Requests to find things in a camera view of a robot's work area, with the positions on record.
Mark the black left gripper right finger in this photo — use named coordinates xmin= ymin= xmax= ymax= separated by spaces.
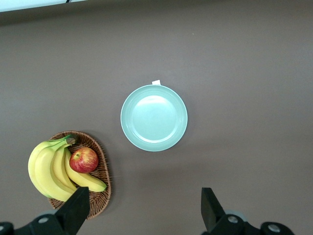
xmin=201 ymin=188 xmax=291 ymax=235

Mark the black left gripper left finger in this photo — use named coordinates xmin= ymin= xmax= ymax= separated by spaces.
xmin=14 ymin=187 xmax=90 ymax=235

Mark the pale green round plate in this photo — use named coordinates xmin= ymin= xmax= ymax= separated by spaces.
xmin=120 ymin=85 xmax=188 ymax=152

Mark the brown wicker fruit basket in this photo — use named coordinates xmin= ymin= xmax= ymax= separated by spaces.
xmin=47 ymin=131 xmax=112 ymax=220

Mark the yellow banana bunch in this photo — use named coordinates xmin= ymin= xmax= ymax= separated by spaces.
xmin=27 ymin=136 xmax=108 ymax=202

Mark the red yellow apple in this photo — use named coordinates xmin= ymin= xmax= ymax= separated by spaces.
xmin=69 ymin=147 xmax=99 ymax=174

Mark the brown table cover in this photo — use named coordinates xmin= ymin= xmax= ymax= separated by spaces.
xmin=0 ymin=4 xmax=313 ymax=235

